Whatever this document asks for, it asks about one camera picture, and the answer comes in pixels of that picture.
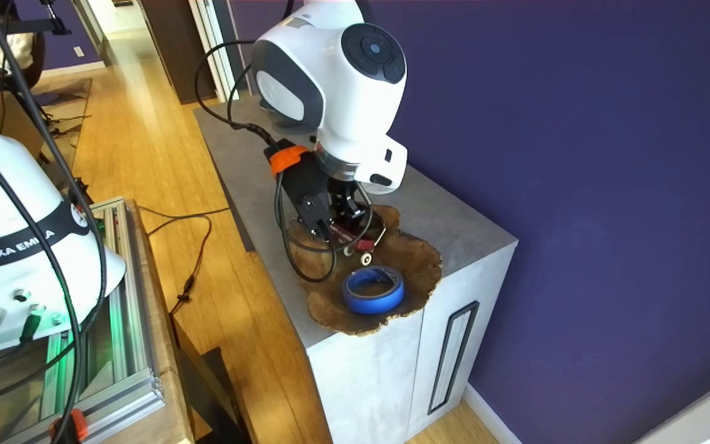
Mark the black cable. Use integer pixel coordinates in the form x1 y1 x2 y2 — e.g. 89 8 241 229
136 205 231 316

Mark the wooden key bowl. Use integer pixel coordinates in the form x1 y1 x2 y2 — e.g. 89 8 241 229
284 204 444 337

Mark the cabinet door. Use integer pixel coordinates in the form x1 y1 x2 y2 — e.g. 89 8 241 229
407 243 520 440

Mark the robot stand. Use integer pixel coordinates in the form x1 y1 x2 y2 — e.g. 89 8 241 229
0 197 196 444

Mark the person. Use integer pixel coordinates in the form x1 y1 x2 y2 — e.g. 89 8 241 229
0 0 46 91

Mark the black cabinet door handle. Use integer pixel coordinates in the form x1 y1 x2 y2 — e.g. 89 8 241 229
426 300 481 416

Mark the blue tape roll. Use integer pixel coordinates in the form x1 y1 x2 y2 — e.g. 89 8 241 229
341 266 406 316

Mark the grey cabinet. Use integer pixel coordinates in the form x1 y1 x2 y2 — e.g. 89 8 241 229
194 97 520 444

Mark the orange clamp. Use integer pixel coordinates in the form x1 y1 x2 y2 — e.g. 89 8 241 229
47 407 91 444

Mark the dark brown door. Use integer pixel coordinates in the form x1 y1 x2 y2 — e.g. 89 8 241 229
139 0 218 105

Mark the black panel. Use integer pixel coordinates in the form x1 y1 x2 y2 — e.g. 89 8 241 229
172 317 252 444

